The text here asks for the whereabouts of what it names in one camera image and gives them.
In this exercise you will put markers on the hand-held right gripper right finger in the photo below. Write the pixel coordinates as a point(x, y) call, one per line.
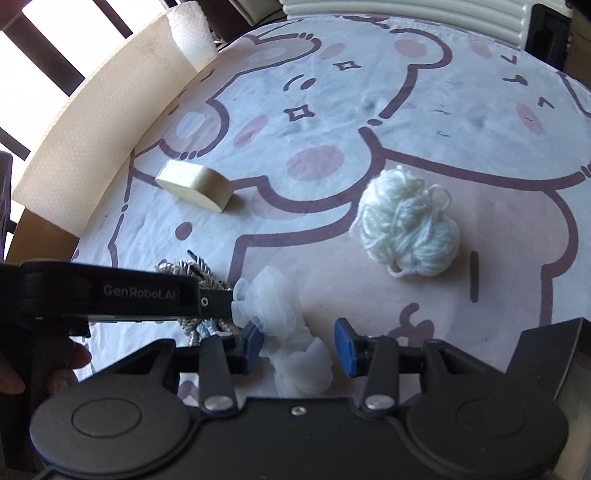
point(345, 346)

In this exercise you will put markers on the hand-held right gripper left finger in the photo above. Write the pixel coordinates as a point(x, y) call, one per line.
point(253, 344)

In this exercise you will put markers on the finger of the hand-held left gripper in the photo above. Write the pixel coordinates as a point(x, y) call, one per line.
point(217, 304)

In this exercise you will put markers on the white tulle scrunchie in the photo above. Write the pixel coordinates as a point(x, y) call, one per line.
point(286, 318)

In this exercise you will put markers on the wooden block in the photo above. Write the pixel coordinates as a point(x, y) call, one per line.
point(194, 184)

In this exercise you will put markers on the white yarn ball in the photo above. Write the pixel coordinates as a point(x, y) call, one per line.
point(406, 226)

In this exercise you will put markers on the black box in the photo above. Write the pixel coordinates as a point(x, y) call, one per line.
point(545, 350)

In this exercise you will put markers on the person's left hand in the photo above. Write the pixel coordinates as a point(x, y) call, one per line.
point(81, 357)

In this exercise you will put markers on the bear printed table cloth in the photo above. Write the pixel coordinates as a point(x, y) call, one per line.
point(323, 92)

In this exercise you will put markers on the white ribbed suitcase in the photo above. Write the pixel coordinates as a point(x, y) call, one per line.
point(415, 11)

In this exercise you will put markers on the dark window frame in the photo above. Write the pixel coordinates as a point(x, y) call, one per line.
point(53, 46)

